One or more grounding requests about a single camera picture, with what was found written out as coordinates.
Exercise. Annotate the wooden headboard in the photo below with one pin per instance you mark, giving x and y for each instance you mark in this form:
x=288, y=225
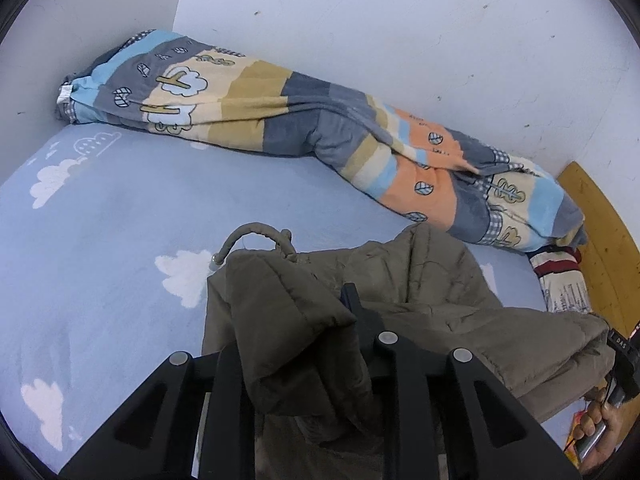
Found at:
x=595, y=230

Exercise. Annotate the person's right hand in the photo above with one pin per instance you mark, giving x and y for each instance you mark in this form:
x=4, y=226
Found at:
x=607, y=435

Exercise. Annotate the light blue cloud bed sheet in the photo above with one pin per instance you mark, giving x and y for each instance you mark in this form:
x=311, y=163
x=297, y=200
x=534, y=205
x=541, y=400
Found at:
x=100, y=260

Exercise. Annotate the olive hooded padded jacket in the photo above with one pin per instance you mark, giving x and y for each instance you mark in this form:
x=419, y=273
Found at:
x=450, y=310

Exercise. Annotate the striped patterned quilt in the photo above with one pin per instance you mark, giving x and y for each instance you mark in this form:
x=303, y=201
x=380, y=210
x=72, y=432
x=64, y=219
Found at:
x=300, y=105

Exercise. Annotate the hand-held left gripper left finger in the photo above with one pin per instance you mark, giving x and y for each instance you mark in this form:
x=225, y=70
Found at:
x=227, y=390

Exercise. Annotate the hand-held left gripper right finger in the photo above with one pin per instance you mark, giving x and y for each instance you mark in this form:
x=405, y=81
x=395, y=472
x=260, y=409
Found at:
x=367, y=330

